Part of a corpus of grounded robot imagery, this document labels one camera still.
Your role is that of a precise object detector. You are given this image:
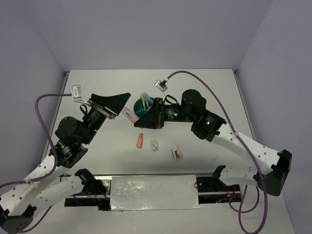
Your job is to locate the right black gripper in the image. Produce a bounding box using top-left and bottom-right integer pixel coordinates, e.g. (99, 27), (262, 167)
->
(134, 97), (195, 129)

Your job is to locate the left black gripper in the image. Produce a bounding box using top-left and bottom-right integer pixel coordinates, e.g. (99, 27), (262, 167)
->
(80, 92), (131, 144)

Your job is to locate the green white pen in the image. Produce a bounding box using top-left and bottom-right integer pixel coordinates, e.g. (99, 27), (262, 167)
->
(145, 98), (149, 109)

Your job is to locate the pink highlighter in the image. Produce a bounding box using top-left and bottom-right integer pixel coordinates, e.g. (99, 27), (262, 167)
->
(121, 106), (139, 123)

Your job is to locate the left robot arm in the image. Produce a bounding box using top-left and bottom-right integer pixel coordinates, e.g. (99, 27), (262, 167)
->
(0, 91), (131, 234)

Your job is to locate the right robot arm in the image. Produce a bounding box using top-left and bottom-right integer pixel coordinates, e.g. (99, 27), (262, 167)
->
(134, 89), (292, 196)

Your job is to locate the teal round organizer container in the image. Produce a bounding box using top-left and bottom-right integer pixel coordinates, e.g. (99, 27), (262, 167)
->
(133, 97), (154, 118)

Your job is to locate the white staples box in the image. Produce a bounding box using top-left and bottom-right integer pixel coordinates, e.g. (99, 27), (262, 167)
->
(150, 140), (159, 151)

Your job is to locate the orange transparent cap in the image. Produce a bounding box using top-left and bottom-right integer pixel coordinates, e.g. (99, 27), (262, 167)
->
(136, 133), (144, 149)

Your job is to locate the pink white stapler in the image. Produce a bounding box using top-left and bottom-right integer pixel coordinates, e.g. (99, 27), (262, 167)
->
(172, 147), (183, 160)

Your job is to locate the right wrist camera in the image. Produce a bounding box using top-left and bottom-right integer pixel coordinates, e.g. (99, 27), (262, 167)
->
(154, 79), (168, 97)

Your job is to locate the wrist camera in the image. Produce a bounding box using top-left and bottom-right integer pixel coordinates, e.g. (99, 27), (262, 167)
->
(154, 79), (168, 97)
(71, 85), (87, 104)

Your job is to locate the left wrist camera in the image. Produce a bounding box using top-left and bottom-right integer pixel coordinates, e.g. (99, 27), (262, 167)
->
(71, 85), (87, 104)

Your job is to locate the foil covered base plate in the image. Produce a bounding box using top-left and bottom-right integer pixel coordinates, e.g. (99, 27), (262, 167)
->
(110, 175), (200, 211)

